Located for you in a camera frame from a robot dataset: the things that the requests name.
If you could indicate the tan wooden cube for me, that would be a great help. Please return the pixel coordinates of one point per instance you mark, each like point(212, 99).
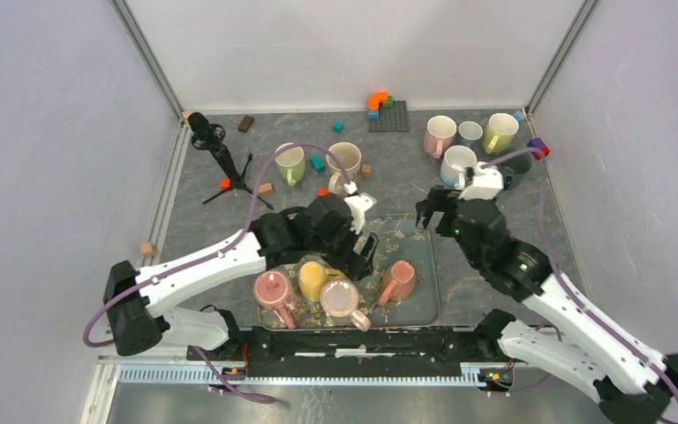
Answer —
point(366, 170)

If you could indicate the tan rectangular block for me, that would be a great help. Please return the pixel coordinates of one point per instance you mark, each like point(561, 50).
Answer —
point(266, 189)

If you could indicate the grey lego baseplate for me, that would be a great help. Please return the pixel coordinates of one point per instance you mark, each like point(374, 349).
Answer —
point(394, 119)

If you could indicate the black microphone tripod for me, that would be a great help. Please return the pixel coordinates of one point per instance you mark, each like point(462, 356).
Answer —
point(208, 136)

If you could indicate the cream and green mug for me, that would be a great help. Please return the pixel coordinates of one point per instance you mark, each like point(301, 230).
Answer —
point(343, 156)

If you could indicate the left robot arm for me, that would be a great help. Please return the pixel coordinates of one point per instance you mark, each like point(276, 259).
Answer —
point(143, 305)

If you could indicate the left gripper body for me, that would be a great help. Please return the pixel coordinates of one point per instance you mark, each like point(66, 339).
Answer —
point(333, 249)

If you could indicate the pale pink mug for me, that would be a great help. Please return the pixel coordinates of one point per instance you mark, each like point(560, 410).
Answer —
point(339, 300)

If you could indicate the dark teal mug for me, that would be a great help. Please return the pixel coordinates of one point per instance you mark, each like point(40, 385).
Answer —
point(514, 170)

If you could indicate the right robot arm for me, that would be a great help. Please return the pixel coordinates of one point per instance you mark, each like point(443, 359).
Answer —
point(629, 381)

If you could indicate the tan cube at left edge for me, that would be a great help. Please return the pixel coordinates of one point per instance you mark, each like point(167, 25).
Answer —
point(148, 249)

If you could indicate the light green mug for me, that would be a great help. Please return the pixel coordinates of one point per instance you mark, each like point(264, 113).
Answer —
point(290, 162)

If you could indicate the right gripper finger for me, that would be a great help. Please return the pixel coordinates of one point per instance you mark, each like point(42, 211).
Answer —
point(424, 212)
point(444, 200)

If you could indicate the orange curved block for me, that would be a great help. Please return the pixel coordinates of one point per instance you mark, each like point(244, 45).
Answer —
point(376, 100)

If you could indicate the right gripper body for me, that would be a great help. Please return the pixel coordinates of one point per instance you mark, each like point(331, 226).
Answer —
point(456, 229)

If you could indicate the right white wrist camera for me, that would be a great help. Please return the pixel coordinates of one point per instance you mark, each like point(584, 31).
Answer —
point(480, 183)

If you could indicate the yellow mug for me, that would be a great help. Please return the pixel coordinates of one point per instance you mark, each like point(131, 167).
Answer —
point(312, 277)

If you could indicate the yellow-green hexagonal mug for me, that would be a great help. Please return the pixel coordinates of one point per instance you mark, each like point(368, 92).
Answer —
point(501, 129)

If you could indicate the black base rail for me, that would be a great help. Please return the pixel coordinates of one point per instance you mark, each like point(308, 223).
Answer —
point(436, 351)

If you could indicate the coral mug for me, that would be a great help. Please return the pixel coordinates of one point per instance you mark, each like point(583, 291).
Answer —
point(398, 282)

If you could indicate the small red block by tripod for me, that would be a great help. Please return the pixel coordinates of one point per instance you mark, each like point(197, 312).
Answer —
point(225, 184)

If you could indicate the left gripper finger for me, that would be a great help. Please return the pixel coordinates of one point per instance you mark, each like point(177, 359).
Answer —
point(359, 266)
point(369, 247)

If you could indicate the light blue mug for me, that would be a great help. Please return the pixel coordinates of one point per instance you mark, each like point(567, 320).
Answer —
point(455, 163)

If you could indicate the light pink hexagonal mug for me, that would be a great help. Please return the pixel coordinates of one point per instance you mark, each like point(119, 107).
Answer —
point(440, 134)

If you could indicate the purple and red block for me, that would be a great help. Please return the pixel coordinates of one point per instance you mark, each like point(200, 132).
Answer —
point(540, 148)

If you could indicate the blue-grey square mug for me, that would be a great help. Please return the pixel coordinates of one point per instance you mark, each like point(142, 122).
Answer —
point(470, 133)

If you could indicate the floral teal tray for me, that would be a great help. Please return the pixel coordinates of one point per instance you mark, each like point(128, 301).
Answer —
point(399, 239)

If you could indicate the brown block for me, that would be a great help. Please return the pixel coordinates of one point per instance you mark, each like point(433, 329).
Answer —
point(246, 124)

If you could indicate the teal rectangular block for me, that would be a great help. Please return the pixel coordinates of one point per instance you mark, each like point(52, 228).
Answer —
point(317, 163)

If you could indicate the red-pink mug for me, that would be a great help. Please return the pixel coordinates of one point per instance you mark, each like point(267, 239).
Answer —
point(273, 290)

